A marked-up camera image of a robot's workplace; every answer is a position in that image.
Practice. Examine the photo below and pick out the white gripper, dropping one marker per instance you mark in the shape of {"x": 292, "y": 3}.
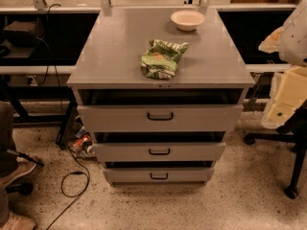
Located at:
{"x": 295, "y": 37}

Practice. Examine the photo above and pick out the grey bottom drawer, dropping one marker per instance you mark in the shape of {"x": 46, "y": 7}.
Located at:
{"x": 158, "y": 175}

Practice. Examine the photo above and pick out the grey drawer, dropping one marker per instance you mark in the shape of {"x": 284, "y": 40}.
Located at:
{"x": 159, "y": 118}
{"x": 158, "y": 175}
{"x": 141, "y": 152}

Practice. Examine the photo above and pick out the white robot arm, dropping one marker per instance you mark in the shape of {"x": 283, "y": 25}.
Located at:
{"x": 293, "y": 40}

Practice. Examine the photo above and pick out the grey drawer cabinet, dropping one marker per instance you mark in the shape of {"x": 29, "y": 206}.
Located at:
{"x": 211, "y": 72}

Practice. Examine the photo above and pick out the grey middle drawer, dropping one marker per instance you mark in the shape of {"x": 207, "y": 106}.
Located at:
{"x": 141, "y": 152}

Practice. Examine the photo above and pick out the grey top drawer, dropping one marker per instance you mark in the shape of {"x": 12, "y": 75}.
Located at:
{"x": 159, "y": 118}

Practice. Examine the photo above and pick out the black office chair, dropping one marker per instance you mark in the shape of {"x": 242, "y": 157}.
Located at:
{"x": 293, "y": 131}

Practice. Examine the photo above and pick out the white bowl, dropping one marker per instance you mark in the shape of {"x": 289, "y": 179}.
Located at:
{"x": 187, "y": 21}

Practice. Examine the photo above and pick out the green chip bag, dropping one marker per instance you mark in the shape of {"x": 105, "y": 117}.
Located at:
{"x": 160, "y": 62}

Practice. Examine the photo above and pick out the orange can on floor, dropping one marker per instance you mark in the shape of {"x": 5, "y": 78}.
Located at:
{"x": 83, "y": 144}

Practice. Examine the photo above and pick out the dark box on shelf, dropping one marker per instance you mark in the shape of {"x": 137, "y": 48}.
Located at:
{"x": 21, "y": 33}

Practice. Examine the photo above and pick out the black chair caster left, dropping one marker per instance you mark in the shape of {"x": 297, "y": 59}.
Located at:
{"x": 23, "y": 189}

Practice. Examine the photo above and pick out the person's leg in trousers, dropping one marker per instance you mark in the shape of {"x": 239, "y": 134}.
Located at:
{"x": 6, "y": 127}

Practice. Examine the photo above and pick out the person's tan shoe lower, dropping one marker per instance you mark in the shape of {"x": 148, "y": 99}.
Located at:
{"x": 17, "y": 222}

